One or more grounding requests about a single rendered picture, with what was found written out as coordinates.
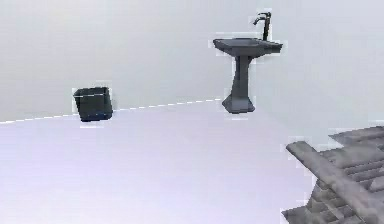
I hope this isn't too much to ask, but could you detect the dark grey square waste bin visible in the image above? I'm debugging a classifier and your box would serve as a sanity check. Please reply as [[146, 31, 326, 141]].
[[72, 86, 114, 123]]

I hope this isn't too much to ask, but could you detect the black sink faucet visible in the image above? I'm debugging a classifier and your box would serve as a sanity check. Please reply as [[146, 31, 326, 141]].
[[252, 11, 272, 42]]

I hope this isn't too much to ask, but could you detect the grey slatted wooden furniture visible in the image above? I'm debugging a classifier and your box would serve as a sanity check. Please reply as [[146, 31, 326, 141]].
[[281, 125, 384, 224]]

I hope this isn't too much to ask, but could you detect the dark grey pedestal sink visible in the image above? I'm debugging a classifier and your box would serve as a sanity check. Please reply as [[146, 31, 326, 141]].
[[212, 37, 284, 115]]

